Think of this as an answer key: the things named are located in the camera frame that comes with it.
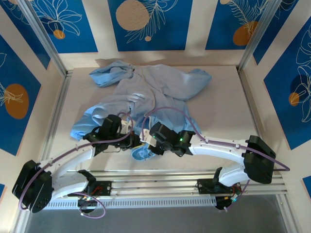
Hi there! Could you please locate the light blue zip jacket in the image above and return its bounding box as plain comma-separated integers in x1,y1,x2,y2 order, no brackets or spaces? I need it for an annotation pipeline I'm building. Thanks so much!
70,60,212,161

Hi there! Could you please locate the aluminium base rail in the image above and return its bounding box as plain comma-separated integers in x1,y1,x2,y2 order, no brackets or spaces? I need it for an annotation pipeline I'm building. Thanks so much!
20,169,288,202

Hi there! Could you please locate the white slotted cable duct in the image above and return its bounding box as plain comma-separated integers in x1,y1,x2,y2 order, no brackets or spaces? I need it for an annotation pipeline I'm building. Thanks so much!
31,197,217,211

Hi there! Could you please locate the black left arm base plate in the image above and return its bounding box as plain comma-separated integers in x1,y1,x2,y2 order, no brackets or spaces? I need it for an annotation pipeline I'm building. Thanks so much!
67,181,113,198

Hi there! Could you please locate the aluminium table side rail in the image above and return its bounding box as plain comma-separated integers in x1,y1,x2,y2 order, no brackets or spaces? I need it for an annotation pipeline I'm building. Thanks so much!
237,69,274,174
47,70,73,146

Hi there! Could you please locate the blue floral wall panel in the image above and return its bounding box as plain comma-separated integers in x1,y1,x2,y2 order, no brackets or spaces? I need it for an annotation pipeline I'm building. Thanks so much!
263,23,311,151
253,0,311,66
205,0,271,51
0,0,51,70
107,0,193,52
31,0,99,53
0,35,42,156

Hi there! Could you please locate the aluminium frame post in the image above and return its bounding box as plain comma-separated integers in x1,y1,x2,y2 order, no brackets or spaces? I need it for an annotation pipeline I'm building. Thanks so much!
18,0,73,77
237,0,284,73

